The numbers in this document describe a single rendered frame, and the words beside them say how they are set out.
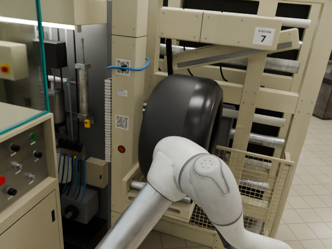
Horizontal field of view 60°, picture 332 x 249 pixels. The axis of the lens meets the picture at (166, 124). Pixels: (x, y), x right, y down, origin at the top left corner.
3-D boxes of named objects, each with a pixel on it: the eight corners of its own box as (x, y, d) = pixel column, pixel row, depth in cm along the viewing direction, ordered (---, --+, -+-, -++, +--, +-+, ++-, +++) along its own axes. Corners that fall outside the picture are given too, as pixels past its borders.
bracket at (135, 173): (121, 195, 153) (121, 180, 149) (148, 160, 188) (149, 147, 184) (127, 196, 152) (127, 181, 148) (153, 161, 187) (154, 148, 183)
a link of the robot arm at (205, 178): (255, 205, 76) (223, 181, 87) (241, 156, 67) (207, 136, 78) (218, 236, 73) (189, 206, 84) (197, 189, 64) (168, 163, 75)
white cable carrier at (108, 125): (104, 161, 164) (104, 79, 145) (109, 157, 168) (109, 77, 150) (111, 162, 163) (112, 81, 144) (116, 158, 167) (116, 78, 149)
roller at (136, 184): (129, 179, 153) (133, 178, 157) (128, 187, 153) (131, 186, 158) (193, 196, 144) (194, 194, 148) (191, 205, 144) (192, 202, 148)
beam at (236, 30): (157, 37, 154) (159, 7, 148) (171, 34, 177) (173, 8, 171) (275, 52, 138) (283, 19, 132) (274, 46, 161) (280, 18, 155)
